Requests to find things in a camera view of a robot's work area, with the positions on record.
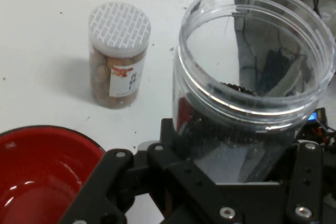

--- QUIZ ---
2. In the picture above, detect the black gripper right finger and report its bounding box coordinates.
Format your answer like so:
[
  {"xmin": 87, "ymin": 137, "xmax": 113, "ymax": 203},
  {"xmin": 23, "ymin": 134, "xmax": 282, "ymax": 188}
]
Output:
[{"xmin": 285, "ymin": 141, "xmax": 326, "ymax": 224}]

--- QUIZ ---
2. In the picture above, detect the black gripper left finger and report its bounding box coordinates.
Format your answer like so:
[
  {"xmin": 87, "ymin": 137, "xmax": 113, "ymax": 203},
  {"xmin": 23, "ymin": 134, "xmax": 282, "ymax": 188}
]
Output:
[{"xmin": 59, "ymin": 118, "xmax": 244, "ymax": 224}]

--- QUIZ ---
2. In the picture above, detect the clear jar with black seeds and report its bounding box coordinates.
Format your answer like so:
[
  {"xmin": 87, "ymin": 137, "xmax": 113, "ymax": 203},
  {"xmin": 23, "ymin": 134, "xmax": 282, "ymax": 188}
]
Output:
[{"xmin": 172, "ymin": 0, "xmax": 336, "ymax": 185}]

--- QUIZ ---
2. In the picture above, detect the red bowl with black rim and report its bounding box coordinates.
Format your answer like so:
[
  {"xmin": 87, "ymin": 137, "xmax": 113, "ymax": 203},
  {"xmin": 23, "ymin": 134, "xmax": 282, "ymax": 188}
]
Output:
[{"xmin": 0, "ymin": 125, "xmax": 106, "ymax": 224}]

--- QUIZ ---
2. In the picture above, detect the blue display module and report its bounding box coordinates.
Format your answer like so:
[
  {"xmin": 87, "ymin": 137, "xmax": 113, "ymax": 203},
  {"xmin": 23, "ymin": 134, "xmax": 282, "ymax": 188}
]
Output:
[{"xmin": 304, "ymin": 107, "xmax": 329, "ymax": 127}]

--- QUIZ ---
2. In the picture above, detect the white lid nut jar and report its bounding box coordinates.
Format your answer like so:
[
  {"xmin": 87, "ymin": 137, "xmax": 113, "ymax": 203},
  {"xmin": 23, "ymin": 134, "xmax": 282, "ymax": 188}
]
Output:
[{"xmin": 88, "ymin": 2, "xmax": 152, "ymax": 110}]

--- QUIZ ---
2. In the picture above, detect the black electronics chassis with wires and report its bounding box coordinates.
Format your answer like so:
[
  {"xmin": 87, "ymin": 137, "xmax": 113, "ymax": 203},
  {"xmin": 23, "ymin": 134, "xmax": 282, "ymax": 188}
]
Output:
[{"xmin": 301, "ymin": 119, "xmax": 336, "ymax": 156}]

